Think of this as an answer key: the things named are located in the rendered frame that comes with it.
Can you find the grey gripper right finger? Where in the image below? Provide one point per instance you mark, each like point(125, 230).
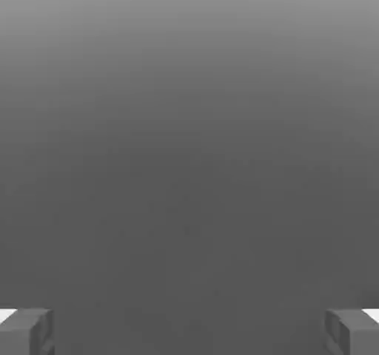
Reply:
point(355, 331)

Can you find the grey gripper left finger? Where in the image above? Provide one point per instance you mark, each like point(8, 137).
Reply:
point(23, 331)

